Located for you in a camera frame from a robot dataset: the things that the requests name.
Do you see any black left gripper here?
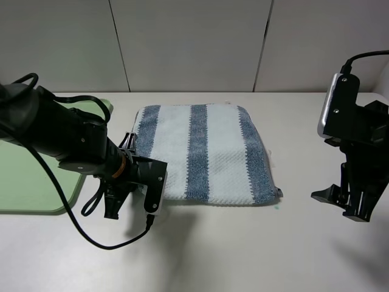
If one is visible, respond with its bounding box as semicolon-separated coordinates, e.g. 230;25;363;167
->
100;132;168;220

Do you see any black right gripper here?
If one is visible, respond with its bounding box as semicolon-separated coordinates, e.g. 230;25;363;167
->
311;100;388;223

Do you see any blue white striped towel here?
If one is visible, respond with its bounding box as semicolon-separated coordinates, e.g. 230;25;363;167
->
133;103;283;206

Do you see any light green plastic tray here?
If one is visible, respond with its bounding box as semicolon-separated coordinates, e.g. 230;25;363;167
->
1;101;104;215

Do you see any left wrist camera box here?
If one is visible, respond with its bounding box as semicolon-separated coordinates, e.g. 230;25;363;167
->
143;171;168;216

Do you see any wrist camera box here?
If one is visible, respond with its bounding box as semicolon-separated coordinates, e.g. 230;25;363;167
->
317;73;360;139
143;171;168;216

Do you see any black left camera cable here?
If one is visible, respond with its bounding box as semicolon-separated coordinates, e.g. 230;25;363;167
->
0;72;156;251

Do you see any black camera cable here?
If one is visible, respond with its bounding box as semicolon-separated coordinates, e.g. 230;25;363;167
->
0;72;156;251
339;50;389;75

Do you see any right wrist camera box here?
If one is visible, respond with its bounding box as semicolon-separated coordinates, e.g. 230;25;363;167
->
317;73;360;139

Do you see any black right camera cable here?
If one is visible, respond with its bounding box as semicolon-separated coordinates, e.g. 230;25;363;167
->
339;50;389;75

